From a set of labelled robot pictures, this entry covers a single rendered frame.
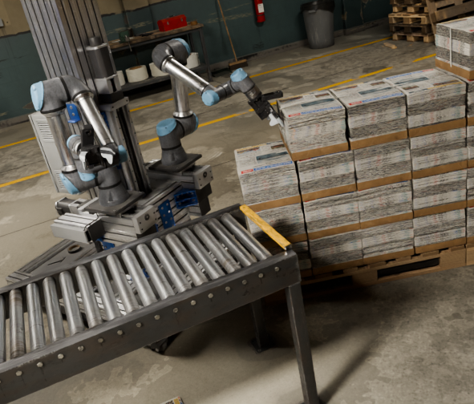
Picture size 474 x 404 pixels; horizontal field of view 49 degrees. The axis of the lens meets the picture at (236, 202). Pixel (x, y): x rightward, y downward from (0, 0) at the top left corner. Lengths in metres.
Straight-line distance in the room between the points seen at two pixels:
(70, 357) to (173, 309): 0.36
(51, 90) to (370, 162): 1.55
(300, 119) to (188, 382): 1.39
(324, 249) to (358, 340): 0.51
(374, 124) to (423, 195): 0.50
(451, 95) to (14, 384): 2.22
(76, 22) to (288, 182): 1.28
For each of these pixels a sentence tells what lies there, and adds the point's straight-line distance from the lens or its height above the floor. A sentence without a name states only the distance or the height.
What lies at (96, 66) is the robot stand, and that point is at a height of 1.44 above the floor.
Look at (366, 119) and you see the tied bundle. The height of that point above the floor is 0.98.
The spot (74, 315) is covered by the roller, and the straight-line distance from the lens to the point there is 1.92.
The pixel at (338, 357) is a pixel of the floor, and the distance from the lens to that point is 2.64.
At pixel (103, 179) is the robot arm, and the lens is 2.57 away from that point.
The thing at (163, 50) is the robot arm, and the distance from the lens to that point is 2.77.
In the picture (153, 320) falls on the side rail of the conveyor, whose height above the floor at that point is 0.77.
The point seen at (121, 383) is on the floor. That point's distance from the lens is 2.81.
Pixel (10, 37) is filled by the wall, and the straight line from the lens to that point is 8.83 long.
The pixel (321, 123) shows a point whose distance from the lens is 2.58.
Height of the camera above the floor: 1.82
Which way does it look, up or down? 26 degrees down
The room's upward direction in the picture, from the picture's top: 12 degrees counter-clockwise
